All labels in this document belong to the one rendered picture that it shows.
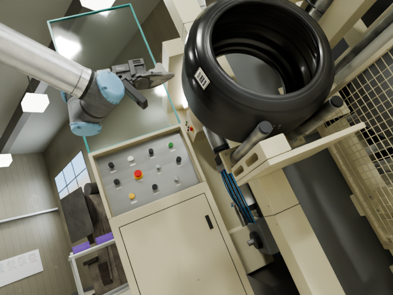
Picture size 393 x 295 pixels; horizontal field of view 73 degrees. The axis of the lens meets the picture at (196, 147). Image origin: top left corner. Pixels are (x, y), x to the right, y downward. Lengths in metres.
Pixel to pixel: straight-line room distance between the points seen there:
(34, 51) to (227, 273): 1.23
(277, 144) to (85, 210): 6.20
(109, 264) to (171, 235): 5.52
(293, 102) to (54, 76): 0.69
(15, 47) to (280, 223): 1.06
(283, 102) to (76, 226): 6.55
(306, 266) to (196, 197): 0.61
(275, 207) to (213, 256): 0.45
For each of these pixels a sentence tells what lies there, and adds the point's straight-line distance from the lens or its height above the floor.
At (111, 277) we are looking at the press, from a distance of 6.95.
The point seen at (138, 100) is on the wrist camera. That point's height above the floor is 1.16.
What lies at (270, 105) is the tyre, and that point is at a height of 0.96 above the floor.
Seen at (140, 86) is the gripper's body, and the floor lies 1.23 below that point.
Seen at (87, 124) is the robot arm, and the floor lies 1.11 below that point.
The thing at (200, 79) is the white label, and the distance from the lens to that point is 0.89.
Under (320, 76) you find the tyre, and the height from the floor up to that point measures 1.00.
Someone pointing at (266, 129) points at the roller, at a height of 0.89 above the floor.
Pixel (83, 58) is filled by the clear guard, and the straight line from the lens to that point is 1.87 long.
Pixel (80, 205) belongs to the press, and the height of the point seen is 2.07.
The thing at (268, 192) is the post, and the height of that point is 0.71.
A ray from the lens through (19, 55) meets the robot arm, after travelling 0.77.
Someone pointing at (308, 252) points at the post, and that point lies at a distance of 1.25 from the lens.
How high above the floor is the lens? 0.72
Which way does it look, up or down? 14 degrees up
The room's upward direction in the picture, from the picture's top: 23 degrees counter-clockwise
